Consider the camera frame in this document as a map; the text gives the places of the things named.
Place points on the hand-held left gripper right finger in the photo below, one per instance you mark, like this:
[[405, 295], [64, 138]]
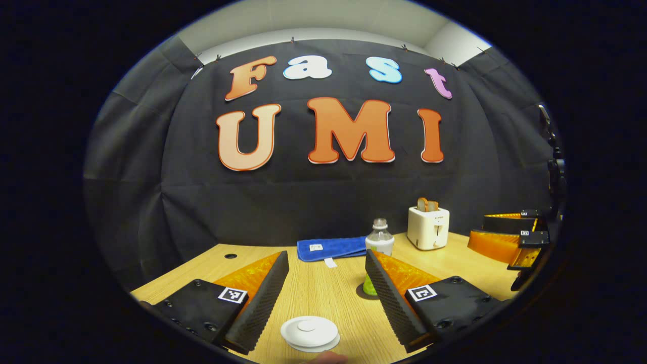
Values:
[[389, 303]]

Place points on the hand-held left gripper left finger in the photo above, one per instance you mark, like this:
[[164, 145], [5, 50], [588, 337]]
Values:
[[258, 303]]

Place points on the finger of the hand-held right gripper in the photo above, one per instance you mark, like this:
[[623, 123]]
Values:
[[505, 223], [493, 245]]

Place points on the white teacup lid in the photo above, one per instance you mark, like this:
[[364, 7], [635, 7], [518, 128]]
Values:
[[308, 328]]

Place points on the clear water bottle white label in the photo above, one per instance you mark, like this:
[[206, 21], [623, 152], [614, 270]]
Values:
[[380, 237]]

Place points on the white teacup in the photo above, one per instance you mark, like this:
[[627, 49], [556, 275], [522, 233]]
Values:
[[316, 349]]

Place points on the white toaster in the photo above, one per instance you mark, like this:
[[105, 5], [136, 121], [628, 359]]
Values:
[[428, 230]]

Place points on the toast slice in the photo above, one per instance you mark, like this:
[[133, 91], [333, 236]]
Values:
[[422, 204], [433, 206]]

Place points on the blue towel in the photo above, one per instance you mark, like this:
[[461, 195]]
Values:
[[331, 248]]

